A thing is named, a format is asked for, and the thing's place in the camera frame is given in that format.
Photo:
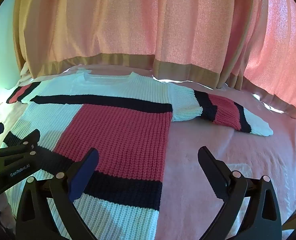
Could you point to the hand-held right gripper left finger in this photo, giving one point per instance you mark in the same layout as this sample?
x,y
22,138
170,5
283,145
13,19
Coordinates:
x,y
84,173

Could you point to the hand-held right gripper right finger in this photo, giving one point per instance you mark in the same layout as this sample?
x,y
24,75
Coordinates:
x,y
211,172

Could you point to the white knitted cloth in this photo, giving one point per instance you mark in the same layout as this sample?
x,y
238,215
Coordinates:
x,y
123,130

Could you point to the pink blanket with white flowers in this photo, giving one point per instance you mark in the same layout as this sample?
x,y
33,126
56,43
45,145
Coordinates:
x,y
202,135

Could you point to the pink curtain with tan hem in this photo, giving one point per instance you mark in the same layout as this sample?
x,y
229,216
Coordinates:
x,y
143,20

